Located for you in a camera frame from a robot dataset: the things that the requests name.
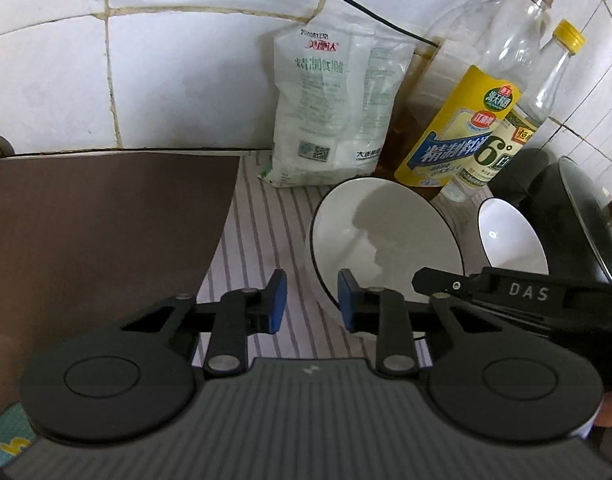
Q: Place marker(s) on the cooking wine bottle yellow label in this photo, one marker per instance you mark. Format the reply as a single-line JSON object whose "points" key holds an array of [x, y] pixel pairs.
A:
{"points": [[451, 145]]}

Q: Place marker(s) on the glass wok lid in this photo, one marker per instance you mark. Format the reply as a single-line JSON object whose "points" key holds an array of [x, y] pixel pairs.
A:
{"points": [[591, 220]]}

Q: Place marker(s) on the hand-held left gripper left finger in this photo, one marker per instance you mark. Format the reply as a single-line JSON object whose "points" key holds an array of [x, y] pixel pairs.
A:
{"points": [[280, 305]]}

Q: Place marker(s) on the clear vinegar bottle yellow cap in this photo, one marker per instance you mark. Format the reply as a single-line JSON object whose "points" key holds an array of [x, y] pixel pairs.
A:
{"points": [[506, 155]]}

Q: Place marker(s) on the black wok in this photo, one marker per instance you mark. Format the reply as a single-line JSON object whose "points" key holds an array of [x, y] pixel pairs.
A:
{"points": [[531, 185]]}

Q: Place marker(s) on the striped brown pink table mat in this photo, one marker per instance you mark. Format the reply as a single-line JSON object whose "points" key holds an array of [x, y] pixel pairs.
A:
{"points": [[111, 220]]}

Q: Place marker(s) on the white salt bag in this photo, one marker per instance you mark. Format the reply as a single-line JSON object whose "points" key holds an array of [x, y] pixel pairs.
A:
{"points": [[331, 105]]}

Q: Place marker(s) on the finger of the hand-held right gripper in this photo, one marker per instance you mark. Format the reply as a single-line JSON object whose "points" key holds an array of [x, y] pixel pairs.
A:
{"points": [[551, 319], [528, 290]]}

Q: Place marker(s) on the white ribbed bowl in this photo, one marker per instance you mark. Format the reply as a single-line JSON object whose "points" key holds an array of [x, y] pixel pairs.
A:
{"points": [[386, 230], [511, 240]]}

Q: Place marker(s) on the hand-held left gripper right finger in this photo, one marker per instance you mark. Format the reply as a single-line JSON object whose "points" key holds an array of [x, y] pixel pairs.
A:
{"points": [[345, 301]]}

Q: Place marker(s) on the blue fried egg plate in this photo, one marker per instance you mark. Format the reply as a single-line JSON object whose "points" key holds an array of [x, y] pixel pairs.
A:
{"points": [[8, 440]]}

